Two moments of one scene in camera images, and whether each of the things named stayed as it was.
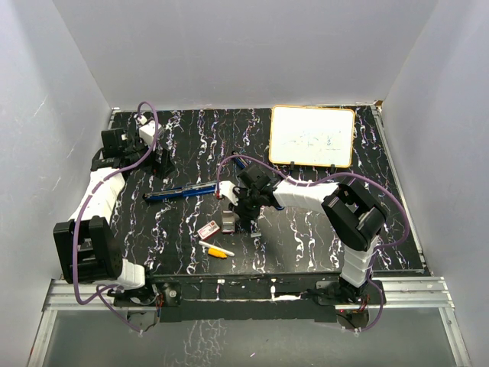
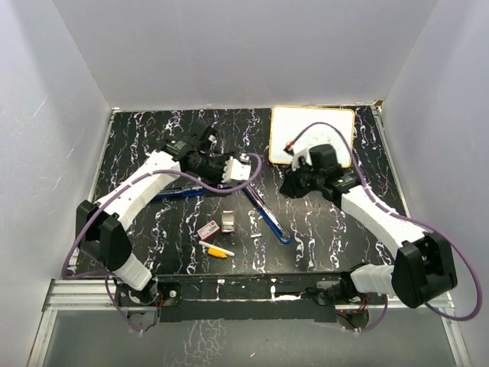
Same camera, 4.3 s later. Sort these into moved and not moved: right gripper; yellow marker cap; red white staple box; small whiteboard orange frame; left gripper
Moved: left gripper; right gripper
Not moved: small whiteboard orange frame; yellow marker cap; red white staple box
